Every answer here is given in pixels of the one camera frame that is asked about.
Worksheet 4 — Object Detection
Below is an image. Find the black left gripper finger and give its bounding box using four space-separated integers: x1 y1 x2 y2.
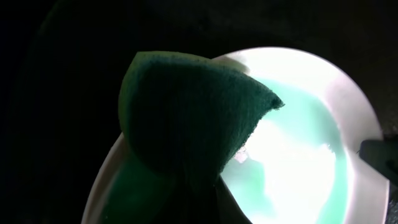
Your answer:
215 179 251 224

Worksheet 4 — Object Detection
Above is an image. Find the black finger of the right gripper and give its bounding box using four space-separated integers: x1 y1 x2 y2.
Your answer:
359 139 397 180

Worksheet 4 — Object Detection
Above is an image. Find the white plate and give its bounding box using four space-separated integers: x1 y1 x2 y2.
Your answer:
81 47 389 223

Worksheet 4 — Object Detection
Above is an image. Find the green scouring sponge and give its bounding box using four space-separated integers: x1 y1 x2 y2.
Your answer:
118 50 285 224

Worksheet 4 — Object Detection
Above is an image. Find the black round serving tray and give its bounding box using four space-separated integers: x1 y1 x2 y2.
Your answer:
1 0 397 223

